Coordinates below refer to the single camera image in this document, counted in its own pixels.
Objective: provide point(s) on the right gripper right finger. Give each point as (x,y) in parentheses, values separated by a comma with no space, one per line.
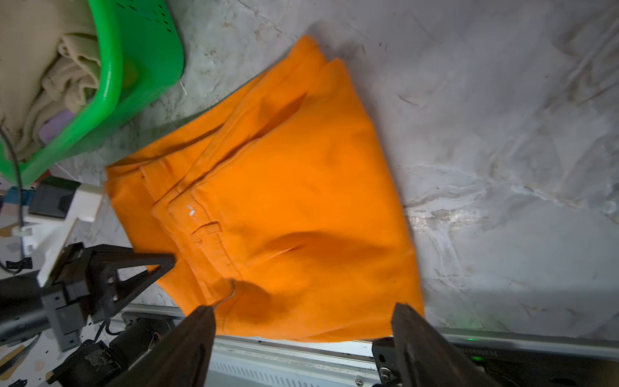
(426,358)

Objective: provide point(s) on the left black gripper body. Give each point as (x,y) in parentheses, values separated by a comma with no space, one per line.
(28,310)

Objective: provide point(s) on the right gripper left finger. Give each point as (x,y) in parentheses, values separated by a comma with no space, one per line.
(182,358)

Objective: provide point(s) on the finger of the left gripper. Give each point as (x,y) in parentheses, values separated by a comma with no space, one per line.
(104,279)

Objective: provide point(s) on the purple pants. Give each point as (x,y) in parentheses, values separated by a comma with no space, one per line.
(55,125)

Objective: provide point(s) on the orange pants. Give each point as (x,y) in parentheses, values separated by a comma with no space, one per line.
(279,207)

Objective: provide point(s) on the beige pants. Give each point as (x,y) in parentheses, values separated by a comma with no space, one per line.
(50,62)

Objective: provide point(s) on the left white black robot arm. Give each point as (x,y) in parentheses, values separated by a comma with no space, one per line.
(95,363)

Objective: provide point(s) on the green plastic basket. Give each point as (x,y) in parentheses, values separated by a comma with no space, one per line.
(142,57)

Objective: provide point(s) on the aluminium front rail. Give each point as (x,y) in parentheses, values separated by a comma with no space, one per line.
(514,359)

